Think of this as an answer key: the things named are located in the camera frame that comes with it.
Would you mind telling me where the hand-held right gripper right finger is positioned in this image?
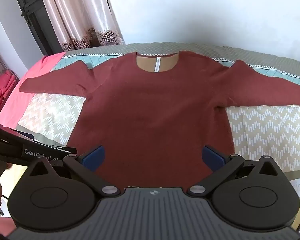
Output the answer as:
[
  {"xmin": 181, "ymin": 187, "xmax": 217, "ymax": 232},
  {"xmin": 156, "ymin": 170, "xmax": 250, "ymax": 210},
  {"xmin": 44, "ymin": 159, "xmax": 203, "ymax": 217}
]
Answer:
[{"xmin": 186, "ymin": 145, "xmax": 278, "ymax": 197}]

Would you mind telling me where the patterned bed blanket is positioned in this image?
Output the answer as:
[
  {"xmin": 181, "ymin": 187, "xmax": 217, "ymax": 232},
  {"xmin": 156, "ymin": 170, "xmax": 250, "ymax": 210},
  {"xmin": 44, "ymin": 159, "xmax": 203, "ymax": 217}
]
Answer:
[{"xmin": 17, "ymin": 41, "xmax": 300, "ymax": 198}]

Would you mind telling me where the dark window frame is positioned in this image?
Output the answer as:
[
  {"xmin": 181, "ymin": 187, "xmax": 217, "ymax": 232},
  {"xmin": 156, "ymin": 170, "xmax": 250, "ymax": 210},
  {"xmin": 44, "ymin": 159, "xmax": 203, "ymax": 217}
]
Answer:
[{"xmin": 11, "ymin": 0, "xmax": 65, "ymax": 56}]

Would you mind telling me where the maroon long-sleeved sweater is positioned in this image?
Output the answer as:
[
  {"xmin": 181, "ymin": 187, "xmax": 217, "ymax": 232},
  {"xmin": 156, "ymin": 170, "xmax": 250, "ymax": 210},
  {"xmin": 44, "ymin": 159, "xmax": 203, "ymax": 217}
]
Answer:
[{"xmin": 19, "ymin": 51, "xmax": 300, "ymax": 188}]

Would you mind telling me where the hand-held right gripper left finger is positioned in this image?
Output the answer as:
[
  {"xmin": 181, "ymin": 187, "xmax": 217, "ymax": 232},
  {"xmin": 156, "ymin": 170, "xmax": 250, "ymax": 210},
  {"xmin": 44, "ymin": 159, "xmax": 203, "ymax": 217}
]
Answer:
[{"xmin": 27, "ymin": 145, "xmax": 121, "ymax": 197}]

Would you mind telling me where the pink lace-trimmed curtain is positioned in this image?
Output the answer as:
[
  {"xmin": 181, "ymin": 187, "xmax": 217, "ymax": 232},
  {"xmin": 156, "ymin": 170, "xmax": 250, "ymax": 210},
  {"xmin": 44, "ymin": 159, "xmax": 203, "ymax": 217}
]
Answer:
[{"xmin": 36, "ymin": 0, "xmax": 125, "ymax": 52}]

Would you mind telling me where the pink bed sheet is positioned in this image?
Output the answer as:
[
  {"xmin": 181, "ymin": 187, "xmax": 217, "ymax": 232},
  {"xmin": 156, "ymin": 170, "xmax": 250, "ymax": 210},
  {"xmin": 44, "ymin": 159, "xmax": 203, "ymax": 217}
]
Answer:
[{"xmin": 0, "ymin": 52, "xmax": 66, "ymax": 131}]

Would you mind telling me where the black cable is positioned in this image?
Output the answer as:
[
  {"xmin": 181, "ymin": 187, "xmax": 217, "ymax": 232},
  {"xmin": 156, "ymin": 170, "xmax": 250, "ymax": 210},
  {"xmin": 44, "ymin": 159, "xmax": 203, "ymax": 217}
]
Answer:
[{"xmin": 0, "ymin": 192, "xmax": 11, "ymax": 217}]

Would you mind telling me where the pile of red clothes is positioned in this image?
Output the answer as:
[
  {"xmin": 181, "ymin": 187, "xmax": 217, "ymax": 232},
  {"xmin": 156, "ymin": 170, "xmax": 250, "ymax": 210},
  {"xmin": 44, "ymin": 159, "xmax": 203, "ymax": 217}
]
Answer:
[{"xmin": 0, "ymin": 69, "xmax": 17, "ymax": 111}]

